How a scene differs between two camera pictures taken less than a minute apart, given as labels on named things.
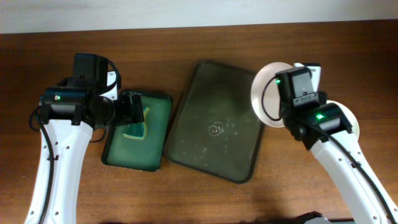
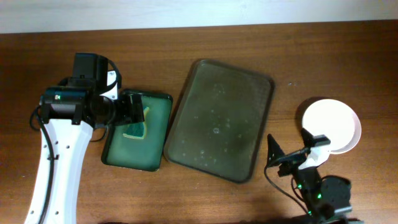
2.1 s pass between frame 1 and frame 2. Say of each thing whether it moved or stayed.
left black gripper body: stayed
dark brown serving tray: stayed
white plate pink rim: moved
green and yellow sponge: stayed
